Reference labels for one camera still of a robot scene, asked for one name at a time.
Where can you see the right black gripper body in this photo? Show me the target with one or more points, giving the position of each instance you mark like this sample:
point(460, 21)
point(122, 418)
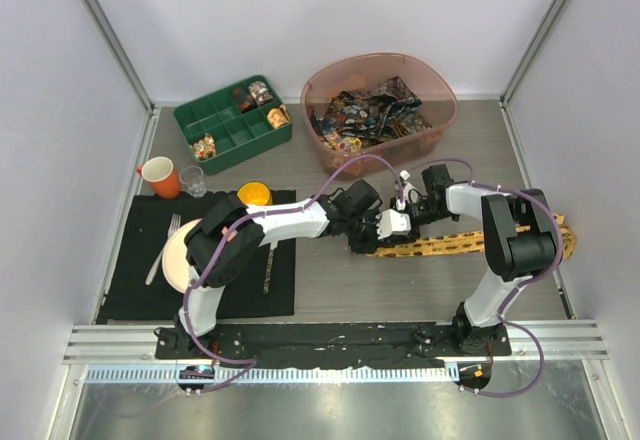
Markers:
point(421, 214)

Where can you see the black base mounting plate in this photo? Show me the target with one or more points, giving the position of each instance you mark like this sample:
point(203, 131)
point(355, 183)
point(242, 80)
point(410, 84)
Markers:
point(330, 346)

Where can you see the pink cream plate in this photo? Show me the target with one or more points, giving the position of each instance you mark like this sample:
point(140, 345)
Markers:
point(175, 266)

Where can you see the clear shot glass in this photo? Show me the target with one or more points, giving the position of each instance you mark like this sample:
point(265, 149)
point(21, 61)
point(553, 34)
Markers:
point(192, 178)

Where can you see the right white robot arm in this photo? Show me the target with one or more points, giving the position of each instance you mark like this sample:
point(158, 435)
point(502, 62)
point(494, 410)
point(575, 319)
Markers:
point(522, 244)

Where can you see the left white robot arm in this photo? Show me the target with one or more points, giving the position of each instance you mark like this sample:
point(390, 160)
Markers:
point(220, 247)

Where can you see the patterned handle knife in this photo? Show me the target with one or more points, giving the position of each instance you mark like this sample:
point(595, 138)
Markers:
point(269, 267)

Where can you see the white slotted cable duct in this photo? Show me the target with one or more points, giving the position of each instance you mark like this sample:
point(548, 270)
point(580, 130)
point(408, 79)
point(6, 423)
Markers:
point(193, 374)

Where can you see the yellow beetle print tie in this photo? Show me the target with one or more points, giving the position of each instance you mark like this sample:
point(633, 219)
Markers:
point(461, 243)

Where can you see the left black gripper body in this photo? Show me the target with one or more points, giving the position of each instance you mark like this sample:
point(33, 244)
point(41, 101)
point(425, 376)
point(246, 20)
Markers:
point(364, 228)

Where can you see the black cloth placemat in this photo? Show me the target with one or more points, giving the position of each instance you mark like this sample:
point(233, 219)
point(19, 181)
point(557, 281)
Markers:
point(145, 232)

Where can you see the orange mug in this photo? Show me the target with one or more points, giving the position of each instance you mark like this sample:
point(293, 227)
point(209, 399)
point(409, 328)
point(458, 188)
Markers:
point(161, 175)

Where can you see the black white rolled tie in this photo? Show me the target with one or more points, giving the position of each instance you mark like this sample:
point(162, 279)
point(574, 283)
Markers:
point(260, 92)

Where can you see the silver fork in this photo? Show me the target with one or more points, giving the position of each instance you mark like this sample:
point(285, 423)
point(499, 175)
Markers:
point(174, 225)

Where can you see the dark red rolled tie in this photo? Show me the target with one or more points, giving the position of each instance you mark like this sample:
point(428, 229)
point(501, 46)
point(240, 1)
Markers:
point(243, 99)

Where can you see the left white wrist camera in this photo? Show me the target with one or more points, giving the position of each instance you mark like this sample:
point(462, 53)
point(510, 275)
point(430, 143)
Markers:
point(394, 221)

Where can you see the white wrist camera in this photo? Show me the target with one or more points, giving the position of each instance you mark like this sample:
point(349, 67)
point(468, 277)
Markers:
point(409, 193)
point(394, 221)

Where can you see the orange cream rolled tie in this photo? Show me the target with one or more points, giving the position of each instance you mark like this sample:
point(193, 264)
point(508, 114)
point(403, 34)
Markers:
point(278, 117)

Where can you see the dark floral tie pile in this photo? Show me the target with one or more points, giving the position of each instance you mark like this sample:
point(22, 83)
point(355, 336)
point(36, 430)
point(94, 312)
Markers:
point(360, 119)

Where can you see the green compartment tray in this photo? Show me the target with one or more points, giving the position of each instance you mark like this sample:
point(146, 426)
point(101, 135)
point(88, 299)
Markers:
point(238, 136)

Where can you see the red white rolled tie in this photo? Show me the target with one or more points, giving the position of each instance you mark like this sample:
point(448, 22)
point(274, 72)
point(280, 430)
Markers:
point(205, 148)

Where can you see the pink translucent plastic bin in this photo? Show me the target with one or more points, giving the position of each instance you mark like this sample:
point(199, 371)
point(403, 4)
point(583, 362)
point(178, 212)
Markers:
point(439, 106)

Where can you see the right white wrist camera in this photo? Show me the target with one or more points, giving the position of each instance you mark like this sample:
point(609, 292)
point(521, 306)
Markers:
point(409, 193)

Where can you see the aluminium frame rail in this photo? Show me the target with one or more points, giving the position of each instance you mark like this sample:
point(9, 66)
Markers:
point(135, 343)

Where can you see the yellow cup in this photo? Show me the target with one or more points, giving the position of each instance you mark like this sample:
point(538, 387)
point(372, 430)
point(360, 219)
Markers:
point(255, 193)

